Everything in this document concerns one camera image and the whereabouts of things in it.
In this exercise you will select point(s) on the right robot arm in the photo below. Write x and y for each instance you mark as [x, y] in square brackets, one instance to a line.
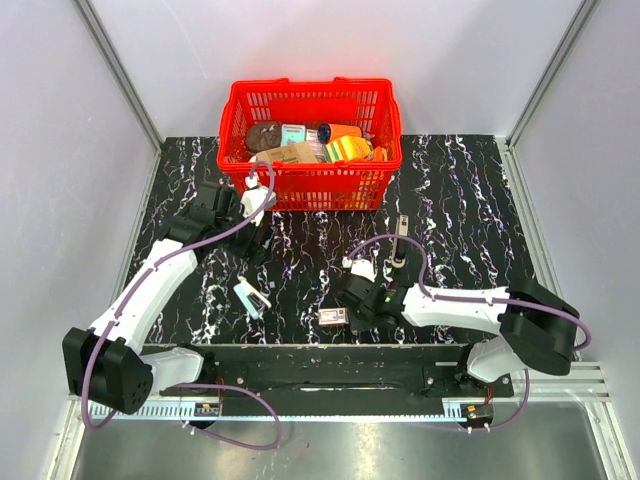
[531, 327]

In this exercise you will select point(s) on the orange cylinder can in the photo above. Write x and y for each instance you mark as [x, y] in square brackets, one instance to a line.
[329, 132]

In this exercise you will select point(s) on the brown round cookie pack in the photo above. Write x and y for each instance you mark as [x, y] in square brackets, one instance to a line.
[263, 136]

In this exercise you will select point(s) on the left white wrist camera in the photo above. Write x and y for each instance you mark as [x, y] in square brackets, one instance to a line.
[256, 199]

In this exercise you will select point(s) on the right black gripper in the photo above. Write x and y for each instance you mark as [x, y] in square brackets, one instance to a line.
[359, 325]

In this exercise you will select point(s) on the beige stapler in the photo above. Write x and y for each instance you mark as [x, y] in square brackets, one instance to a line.
[397, 257]

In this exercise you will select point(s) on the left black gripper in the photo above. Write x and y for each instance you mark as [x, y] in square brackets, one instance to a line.
[251, 250]

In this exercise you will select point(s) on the yellow green striped box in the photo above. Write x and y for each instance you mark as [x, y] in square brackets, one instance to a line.
[347, 149]

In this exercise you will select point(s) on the brown cardboard box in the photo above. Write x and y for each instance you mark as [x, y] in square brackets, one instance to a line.
[297, 153]

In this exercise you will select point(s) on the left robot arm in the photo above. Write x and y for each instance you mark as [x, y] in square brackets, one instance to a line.
[104, 363]

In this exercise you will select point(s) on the teal small box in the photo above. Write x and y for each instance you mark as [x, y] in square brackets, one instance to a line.
[292, 134]

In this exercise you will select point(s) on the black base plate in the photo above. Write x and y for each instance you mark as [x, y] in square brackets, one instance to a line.
[310, 382]

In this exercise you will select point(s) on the red white staple box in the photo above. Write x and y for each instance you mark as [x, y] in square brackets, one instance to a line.
[332, 317]

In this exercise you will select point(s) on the light blue stapler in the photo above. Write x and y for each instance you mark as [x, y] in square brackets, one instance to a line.
[254, 301]

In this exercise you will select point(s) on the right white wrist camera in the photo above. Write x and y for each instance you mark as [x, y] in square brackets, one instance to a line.
[360, 267]

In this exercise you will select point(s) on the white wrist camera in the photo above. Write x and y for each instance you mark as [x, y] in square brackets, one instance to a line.
[256, 199]
[360, 267]

